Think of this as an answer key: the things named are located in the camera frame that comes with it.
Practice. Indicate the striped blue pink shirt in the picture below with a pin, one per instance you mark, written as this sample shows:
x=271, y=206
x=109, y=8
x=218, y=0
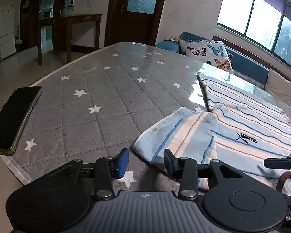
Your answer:
x=237, y=128

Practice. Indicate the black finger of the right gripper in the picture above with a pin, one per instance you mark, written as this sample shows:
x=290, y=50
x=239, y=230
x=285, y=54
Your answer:
x=278, y=163

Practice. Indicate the black smartphone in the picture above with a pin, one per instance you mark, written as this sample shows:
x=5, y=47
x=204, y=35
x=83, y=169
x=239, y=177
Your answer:
x=14, y=115

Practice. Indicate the blue sofa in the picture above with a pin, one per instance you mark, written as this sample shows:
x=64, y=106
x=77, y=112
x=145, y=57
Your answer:
x=243, y=66

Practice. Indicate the beige cushion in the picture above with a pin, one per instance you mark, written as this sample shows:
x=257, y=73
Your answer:
x=277, y=86

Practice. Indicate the dark wooden door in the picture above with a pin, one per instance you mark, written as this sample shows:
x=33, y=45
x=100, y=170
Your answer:
x=133, y=21

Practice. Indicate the grey star table cover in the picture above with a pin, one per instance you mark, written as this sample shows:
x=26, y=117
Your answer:
x=101, y=103

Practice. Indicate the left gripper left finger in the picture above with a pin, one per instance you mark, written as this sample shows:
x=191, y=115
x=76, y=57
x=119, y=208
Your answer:
x=122, y=161

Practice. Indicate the white refrigerator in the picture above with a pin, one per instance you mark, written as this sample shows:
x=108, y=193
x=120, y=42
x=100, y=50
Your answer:
x=7, y=31

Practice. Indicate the green framed window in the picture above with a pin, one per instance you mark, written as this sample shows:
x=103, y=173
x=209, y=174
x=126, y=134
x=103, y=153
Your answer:
x=265, y=22

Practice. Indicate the butterfly print cushion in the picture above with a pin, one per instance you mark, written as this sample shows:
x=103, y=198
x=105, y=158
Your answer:
x=211, y=52

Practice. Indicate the dark wooden side table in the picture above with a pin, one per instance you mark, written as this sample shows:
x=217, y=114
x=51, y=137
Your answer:
x=67, y=22

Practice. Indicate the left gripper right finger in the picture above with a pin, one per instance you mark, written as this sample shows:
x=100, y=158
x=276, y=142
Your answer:
x=171, y=164

